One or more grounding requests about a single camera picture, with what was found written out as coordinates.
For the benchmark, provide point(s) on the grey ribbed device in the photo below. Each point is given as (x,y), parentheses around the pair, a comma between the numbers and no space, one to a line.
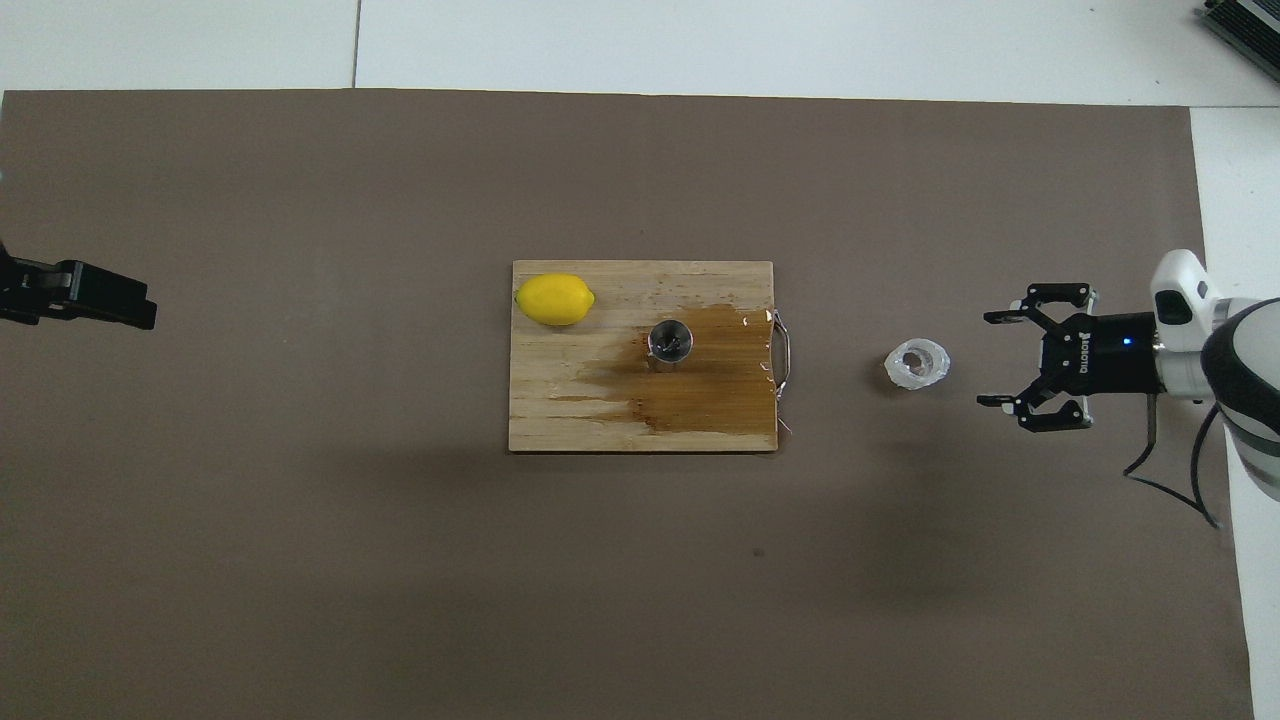
(1250,22)

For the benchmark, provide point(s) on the steel jigger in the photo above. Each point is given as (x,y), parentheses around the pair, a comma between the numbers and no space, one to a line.
(670,342)

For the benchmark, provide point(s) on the brown table mat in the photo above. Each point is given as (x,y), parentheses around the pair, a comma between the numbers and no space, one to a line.
(300,550)

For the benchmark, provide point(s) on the yellow lemon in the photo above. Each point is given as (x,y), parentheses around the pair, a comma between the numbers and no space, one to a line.
(555,300)

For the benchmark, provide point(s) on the clear faceted glass cup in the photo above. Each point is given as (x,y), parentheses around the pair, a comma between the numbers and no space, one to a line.
(895,368)

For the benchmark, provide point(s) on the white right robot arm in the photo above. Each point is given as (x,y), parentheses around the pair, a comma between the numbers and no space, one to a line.
(1250,400)

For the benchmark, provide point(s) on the wooden cutting board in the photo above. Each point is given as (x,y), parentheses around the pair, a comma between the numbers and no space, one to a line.
(560,400)

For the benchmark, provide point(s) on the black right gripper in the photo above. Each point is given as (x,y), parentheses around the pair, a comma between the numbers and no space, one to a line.
(1105,355)

